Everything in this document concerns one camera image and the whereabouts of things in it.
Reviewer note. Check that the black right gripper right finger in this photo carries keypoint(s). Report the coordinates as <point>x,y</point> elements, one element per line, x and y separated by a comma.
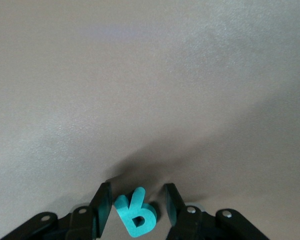
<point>190,225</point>

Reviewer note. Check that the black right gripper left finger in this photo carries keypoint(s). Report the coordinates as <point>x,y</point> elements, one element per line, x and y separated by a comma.
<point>82,222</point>

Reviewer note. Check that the teal foam letter R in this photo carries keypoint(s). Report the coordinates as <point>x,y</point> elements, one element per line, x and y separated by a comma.
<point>130,207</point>

